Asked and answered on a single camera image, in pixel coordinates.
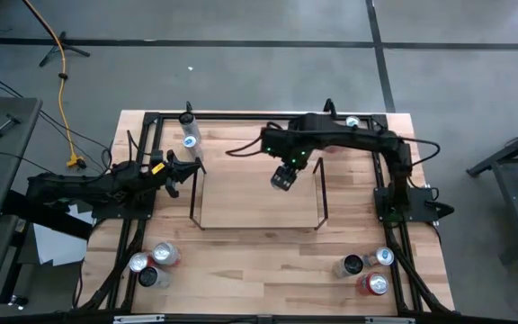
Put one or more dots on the yellow tag label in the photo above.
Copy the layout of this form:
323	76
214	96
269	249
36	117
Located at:
158	168

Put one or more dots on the silver blue slim can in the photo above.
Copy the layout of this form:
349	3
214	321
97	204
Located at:
384	256
190	142
352	120

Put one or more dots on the black tripod stand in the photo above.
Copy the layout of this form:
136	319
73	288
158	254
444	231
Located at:
63	45

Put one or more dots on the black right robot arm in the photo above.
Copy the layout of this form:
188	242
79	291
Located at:
353	137

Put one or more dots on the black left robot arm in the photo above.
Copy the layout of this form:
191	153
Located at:
83	189

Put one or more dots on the grey side table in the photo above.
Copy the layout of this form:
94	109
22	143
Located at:
11	148

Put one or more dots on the red soda can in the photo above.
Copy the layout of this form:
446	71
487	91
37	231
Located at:
140	262
165	253

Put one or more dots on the silver metal bracket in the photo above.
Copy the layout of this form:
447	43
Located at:
137	319
389	320

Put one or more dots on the red Fanta can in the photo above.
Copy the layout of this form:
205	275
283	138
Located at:
376	283

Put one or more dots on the white Celsius can black lid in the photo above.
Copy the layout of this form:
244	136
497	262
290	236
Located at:
149	276
352	264
187	118

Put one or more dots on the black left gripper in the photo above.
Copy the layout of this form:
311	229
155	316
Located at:
162	180

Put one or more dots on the black metal cart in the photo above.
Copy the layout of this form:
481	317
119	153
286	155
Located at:
506	150

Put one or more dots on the black aluminium table frame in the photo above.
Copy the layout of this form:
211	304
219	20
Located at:
241	116

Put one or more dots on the white paper sheets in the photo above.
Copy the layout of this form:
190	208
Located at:
56	247

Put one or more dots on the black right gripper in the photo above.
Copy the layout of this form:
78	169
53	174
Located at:
291	165

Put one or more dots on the black support beam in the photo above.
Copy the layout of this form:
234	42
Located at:
47	218

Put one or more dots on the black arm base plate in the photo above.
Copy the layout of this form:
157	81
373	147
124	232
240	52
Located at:
106	212
421	198

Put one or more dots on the metal table foot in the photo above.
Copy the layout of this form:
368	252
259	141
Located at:
16	300

